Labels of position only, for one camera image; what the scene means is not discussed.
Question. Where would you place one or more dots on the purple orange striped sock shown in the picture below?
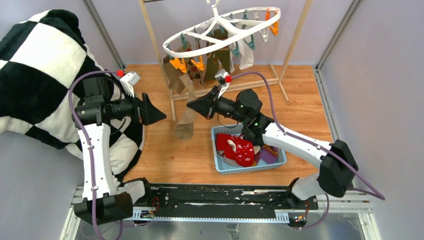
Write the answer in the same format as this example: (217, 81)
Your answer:
(269, 154)

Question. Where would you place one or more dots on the white sock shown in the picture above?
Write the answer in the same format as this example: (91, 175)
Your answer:
(244, 50)

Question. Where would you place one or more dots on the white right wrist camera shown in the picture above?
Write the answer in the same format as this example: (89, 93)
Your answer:
(224, 79)

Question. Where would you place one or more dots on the grey striped sock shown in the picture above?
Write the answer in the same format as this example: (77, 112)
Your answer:
(230, 162)

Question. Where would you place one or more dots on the argyle brown sock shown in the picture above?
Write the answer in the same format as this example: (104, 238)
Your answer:
(195, 68)

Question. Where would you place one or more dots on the light blue plastic basket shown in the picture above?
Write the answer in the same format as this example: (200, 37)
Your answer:
(223, 168)

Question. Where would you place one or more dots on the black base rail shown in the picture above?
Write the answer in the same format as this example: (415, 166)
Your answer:
(220, 203)

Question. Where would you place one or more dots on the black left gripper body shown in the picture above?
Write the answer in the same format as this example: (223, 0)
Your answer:
(136, 114)

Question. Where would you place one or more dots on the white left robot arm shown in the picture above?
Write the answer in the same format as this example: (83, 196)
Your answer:
(103, 201)

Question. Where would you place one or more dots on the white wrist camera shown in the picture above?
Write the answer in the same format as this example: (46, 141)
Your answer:
(128, 81)
(224, 79)

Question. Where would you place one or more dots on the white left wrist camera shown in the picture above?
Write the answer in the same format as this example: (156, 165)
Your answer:
(128, 81)

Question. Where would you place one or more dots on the red snowflake sock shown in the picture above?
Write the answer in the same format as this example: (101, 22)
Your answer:
(245, 153)

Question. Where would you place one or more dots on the white round clip hanger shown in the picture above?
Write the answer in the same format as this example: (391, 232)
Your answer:
(238, 14)

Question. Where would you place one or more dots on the green brown striped sock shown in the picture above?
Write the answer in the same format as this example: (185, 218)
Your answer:
(215, 59)

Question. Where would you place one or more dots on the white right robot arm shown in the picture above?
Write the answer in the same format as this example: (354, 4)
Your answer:
(334, 161)

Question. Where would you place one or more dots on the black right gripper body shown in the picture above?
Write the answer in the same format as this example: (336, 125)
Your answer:
(226, 108)

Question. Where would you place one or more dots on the black white checkered blanket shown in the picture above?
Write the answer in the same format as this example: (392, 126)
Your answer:
(40, 58)

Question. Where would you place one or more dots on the wooden drying rack frame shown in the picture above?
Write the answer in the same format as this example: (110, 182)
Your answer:
(291, 49)

